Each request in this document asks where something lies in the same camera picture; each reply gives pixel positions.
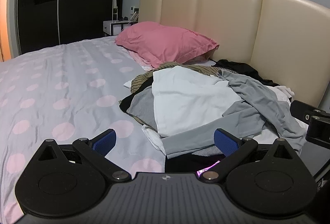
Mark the black garment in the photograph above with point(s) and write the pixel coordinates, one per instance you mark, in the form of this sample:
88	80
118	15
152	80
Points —
126	104
242	68

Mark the grey pink-dotted bed cover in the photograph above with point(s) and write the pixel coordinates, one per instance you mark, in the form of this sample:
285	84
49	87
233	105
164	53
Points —
64	84

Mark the light pink pillow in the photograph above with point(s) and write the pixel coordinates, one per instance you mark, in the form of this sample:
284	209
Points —
140	60

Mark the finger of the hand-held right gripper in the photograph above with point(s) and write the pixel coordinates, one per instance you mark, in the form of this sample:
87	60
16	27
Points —
304	110

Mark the white shirt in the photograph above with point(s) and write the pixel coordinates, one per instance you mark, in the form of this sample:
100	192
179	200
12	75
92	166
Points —
185	95

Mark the white garment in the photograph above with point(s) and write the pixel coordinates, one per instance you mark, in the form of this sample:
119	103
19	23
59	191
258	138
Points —
282	92

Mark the grey long-sleeve shirt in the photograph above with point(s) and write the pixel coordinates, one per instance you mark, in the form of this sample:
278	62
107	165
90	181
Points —
257	95

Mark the grey ribbed garment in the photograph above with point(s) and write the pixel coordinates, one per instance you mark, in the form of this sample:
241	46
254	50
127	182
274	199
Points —
206	151

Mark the black wardrobe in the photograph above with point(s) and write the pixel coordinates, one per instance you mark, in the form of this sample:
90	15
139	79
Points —
77	20

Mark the olive striped garment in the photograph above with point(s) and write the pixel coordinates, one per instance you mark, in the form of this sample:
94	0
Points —
140	82

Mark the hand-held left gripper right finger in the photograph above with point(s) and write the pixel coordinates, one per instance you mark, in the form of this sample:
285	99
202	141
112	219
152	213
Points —
226	142

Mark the beige padded headboard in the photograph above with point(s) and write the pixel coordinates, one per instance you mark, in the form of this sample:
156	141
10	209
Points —
226	12

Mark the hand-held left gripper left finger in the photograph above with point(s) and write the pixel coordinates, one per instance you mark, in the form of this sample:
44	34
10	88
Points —
104	142

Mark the grey knit garment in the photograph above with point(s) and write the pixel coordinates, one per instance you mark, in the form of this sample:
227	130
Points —
143	108

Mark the white nightstand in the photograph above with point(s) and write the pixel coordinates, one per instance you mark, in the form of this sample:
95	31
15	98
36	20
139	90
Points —
112	29

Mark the small white cloth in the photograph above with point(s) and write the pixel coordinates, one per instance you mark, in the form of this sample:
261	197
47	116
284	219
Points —
128	84

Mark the white wall switch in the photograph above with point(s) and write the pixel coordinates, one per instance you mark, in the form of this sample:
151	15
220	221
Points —
132	10

